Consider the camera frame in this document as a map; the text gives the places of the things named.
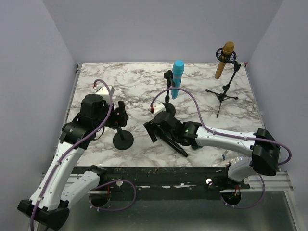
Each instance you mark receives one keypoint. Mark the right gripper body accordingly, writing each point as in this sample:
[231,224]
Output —
[151,126]

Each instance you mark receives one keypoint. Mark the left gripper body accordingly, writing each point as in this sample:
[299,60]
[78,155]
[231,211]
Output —
[114,119]

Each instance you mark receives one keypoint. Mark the black round-base stand with clip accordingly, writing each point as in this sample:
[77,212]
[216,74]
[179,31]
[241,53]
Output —
[169,107]

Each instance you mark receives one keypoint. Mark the black microphone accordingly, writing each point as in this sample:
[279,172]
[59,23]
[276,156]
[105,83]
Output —
[174,145]

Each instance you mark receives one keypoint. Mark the blue microphone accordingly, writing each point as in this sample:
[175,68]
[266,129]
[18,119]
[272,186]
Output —
[177,70]

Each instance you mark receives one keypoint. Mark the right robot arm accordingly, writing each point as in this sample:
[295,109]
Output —
[260,150]

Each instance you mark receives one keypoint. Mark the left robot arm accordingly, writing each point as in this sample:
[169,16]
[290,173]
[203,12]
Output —
[50,205]

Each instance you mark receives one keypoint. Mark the black tripod mic stand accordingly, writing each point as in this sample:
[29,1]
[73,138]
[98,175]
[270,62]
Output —
[223,96]

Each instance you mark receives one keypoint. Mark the gold microphone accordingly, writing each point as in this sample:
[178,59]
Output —
[223,55]

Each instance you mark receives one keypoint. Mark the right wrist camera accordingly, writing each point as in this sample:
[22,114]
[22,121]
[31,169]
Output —
[156,108]

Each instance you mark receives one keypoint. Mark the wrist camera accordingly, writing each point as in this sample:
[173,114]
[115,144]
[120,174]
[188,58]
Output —
[156,108]
[102,91]

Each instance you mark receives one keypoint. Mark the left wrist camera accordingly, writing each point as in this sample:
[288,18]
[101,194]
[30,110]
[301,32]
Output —
[102,91]

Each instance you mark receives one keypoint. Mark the green handled screwdriver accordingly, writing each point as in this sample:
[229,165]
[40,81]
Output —
[196,147]

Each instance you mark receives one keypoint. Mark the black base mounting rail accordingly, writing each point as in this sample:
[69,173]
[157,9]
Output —
[162,183]

